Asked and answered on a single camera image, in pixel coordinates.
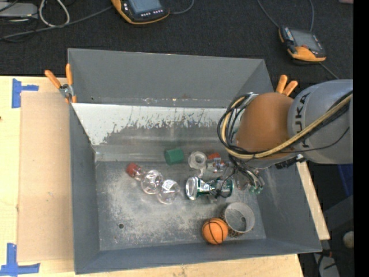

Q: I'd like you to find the crushed green drink can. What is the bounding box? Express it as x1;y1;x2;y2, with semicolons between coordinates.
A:
184;176;234;201

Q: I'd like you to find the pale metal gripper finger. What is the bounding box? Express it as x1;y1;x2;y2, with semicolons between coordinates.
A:
202;158;229;176
203;180;230;199

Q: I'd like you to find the brown cardboard board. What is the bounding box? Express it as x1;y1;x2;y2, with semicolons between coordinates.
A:
16;91;74;263

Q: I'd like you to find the black cylinder on white bracket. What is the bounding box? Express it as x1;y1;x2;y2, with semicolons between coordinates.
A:
274;154;307;170

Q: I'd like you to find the grey metal bin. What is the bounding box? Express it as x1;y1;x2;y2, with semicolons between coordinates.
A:
66;48;323;275

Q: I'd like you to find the green plastic cup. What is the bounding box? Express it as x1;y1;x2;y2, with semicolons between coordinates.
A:
164;147;185;166

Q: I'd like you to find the orange toy basketball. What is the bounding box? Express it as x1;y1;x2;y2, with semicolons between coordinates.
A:
201;218;229;245

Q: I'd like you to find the white and brown paper cup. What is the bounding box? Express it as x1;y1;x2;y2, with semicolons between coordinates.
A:
221;201;256;238

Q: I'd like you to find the clear plastic bottle red cap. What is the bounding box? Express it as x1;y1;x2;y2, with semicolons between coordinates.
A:
125;162;182;205

